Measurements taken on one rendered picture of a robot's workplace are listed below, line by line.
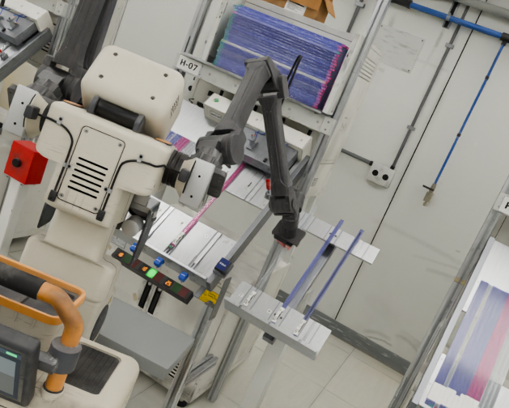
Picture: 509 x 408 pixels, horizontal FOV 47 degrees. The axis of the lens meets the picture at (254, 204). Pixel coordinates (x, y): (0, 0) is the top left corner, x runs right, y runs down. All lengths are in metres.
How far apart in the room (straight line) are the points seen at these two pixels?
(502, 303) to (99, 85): 1.49
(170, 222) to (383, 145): 1.94
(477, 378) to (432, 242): 1.88
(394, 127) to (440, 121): 0.28
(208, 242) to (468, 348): 0.95
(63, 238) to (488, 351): 1.36
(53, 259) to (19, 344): 0.49
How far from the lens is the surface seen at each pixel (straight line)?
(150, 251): 2.15
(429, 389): 1.97
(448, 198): 3.75
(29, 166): 2.64
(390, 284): 3.87
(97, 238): 1.40
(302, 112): 2.38
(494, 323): 2.11
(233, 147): 1.44
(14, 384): 1.09
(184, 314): 2.49
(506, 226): 2.43
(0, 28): 3.10
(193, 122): 2.55
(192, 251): 2.12
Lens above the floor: 1.49
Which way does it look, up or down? 13 degrees down
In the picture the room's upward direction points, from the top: 23 degrees clockwise
